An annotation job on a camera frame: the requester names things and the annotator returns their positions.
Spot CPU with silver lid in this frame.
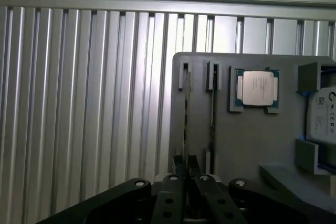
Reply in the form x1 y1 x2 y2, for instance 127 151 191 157
234 68 280 109

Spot hard disk with white label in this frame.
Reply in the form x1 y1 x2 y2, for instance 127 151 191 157
306 87 336 143

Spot grey parts rack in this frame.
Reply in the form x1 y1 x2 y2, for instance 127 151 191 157
167 52 336 208

